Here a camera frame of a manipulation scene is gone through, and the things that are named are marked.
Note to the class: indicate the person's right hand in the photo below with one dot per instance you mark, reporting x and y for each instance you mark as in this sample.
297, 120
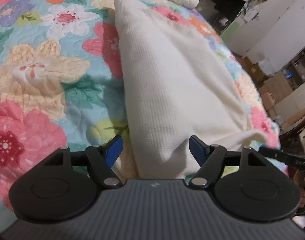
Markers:
299, 180

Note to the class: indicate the cream button pajama top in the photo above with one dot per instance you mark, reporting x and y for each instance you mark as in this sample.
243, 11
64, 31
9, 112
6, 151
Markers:
175, 87

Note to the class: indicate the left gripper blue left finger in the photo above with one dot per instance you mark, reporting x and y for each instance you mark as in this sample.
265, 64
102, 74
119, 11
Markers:
101, 160

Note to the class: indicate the floral quilted bedspread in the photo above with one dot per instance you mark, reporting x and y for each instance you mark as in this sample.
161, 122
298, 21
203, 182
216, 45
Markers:
61, 82

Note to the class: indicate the white cabinet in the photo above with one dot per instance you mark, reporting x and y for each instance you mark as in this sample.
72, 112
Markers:
273, 30

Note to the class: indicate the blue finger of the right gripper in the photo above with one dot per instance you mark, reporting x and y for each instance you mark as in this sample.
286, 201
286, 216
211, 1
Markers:
270, 152

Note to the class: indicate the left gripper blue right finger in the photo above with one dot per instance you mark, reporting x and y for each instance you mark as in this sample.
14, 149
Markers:
210, 159

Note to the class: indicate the cardboard boxes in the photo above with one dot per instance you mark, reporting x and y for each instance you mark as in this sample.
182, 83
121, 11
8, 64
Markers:
272, 88

